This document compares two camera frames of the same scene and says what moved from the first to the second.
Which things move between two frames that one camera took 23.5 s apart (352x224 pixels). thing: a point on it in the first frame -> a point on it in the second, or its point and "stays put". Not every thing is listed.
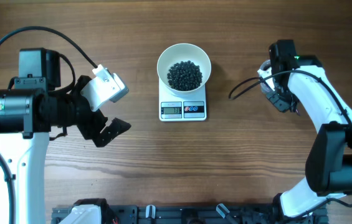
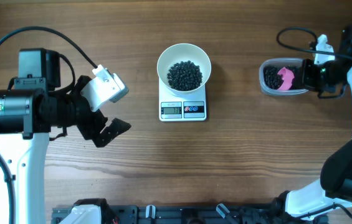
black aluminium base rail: x=200 y=214 stays put
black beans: x=185 y=76 stays put
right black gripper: x=283 y=104 -> x=306 y=79
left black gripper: x=93 y=129 stays put
